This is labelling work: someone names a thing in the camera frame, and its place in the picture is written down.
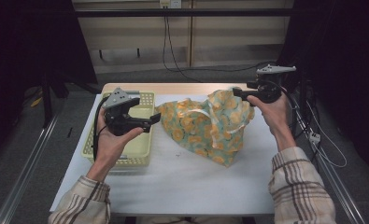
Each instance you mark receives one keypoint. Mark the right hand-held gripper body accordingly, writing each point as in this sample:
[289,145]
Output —
[266,90]

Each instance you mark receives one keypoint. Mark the black metal stand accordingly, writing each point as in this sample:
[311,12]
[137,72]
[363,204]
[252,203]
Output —
[49,99]

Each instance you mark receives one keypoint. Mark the white foam table mat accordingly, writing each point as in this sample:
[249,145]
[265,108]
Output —
[179,186]

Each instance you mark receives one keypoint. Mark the white wall outlet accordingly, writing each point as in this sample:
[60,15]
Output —
[170,3]

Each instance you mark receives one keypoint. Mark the person's right hand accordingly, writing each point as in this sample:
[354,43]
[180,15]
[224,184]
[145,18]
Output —
[274,115]

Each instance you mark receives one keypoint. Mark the white power strip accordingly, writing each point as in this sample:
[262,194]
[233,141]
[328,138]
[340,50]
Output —
[314,137]

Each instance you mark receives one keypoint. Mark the person's left hand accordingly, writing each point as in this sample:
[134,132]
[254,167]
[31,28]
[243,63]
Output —
[113,149]

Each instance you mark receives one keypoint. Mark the citrus print apron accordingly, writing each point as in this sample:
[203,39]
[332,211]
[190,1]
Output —
[210,124]

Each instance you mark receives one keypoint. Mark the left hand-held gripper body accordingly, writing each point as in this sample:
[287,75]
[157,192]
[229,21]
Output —
[120,115]

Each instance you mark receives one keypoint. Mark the metal floor rail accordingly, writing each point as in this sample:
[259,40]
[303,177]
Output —
[26,168]
[337,186]

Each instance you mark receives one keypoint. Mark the pale yellow perforated plastic basket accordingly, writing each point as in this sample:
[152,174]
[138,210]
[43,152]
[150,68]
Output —
[140,146]

